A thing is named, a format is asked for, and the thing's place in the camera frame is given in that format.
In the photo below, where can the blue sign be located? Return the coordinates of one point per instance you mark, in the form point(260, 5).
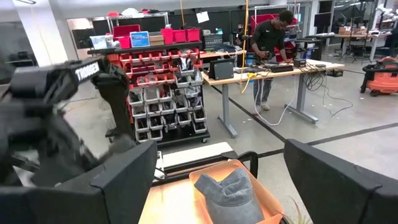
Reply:
point(140, 39)

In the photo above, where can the wooden desk grey legs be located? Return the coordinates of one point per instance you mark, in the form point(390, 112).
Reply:
point(326, 65)

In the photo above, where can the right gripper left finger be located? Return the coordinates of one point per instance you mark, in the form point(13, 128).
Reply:
point(118, 186)

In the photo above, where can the person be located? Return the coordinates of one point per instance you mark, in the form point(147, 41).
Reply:
point(269, 35)

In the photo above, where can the white paper sheet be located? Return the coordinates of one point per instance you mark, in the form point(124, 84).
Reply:
point(202, 17)

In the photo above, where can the grey cap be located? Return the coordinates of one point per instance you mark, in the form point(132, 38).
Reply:
point(230, 202)

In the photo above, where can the orange plastic bin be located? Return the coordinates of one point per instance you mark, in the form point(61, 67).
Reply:
point(270, 205)

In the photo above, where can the red grey parts bin rack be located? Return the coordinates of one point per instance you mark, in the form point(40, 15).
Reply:
point(161, 93)

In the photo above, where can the orange shop vacuum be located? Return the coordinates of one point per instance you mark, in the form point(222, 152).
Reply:
point(384, 81)

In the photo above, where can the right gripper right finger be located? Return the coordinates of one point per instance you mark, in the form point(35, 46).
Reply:
point(335, 193)

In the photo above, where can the wooden work table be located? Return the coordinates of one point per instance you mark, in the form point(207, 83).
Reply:
point(357, 32)

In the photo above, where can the black case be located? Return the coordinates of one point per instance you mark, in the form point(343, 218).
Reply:
point(222, 70)

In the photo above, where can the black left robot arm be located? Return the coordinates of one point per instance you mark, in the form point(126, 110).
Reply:
point(43, 84)

